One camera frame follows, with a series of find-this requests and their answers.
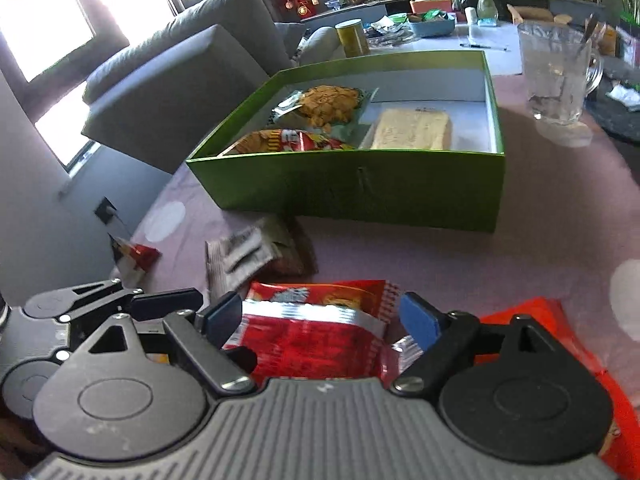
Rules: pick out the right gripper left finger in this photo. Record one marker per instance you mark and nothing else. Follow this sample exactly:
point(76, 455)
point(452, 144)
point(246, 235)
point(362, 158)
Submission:
point(200, 341)

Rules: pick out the round white coffee table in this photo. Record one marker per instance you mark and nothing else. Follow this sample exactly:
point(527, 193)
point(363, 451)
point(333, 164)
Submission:
point(501, 45)

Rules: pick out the wall power socket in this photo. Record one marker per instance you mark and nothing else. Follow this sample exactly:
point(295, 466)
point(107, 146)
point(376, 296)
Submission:
point(105, 211)

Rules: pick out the green cardboard box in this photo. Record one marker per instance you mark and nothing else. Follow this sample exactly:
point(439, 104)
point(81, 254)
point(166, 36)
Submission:
point(459, 188)

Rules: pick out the pink dotted tablecloth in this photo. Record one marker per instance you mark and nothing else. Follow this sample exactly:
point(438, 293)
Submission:
point(568, 229)

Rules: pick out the yellow tin can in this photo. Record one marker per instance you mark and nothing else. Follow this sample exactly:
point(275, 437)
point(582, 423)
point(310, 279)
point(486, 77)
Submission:
point(353, 38)

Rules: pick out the grey sofa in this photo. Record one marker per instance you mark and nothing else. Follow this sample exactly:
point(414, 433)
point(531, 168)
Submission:
point(155, 101)

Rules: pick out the sliced bread loaf bag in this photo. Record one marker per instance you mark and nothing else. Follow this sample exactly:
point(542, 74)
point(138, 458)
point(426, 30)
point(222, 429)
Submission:
point(404, 129)

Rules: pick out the black round side table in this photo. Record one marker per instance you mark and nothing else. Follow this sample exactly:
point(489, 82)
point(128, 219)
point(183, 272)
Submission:
point(609, 114)

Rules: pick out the white red snack packet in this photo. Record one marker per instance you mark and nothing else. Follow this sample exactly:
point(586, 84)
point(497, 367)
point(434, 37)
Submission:
point(132, 261)

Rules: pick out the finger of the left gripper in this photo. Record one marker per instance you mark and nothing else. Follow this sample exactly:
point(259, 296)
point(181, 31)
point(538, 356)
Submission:
point(99, 299)
point(145, 307)

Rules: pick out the blue plastic basket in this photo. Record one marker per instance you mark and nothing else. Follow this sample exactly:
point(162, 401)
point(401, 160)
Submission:
point(439, 26)

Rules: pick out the brown grey snack packet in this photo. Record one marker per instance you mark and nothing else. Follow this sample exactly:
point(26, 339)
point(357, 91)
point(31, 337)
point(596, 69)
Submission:
point(270, 248)

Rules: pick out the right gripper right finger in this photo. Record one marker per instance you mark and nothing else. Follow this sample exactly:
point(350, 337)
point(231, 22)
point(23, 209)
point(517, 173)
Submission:
point(444, 338)

